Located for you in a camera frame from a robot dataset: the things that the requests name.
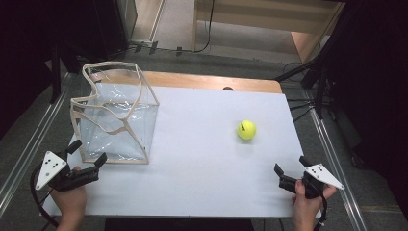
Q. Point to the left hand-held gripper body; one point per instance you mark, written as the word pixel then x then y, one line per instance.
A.
pixel 51 168

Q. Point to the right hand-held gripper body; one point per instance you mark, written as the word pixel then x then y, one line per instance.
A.
pixel 322 174

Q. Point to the person's left hand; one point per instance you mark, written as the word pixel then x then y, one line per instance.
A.
pixel 69 202

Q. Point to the person's right hand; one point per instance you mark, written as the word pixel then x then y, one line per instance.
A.
pixel 304 208

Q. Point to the transparent bag with beige trim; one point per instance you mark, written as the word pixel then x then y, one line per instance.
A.
pixel 118 128

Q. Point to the yellow tennis ball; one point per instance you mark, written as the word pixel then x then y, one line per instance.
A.
pixel 246 130

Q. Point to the black metal stand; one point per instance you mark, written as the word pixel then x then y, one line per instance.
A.
pixel 320 80
pixel 56 73

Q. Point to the white table cover sheet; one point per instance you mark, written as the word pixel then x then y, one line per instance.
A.
pixel 198 160

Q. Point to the black box under table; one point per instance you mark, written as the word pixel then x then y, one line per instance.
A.
pixel 179 225

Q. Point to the black floor plugs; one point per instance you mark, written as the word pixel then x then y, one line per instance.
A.
pixel 150 47

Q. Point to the dark cabinet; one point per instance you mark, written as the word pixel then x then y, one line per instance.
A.
pixel 126 19

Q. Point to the light wooden furniture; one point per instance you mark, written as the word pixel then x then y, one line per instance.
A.
pixel 266 19

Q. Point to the aluminium floor rail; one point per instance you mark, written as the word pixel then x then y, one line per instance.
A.
pixel 29 150
pixel 336 170

